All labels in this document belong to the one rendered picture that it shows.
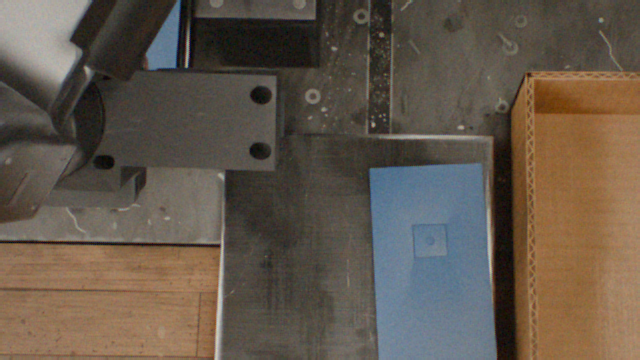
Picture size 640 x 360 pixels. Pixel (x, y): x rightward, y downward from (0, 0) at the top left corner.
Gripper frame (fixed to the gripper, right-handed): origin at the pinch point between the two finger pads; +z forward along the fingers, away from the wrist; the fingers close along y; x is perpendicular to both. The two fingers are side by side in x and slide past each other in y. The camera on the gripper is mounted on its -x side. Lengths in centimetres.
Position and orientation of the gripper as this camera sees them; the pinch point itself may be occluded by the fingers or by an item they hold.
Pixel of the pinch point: (106, 87)
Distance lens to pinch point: 69.6
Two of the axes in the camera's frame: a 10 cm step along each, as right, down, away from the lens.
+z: 0.3, -1.7, 9.9
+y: 0.2, -9.9, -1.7
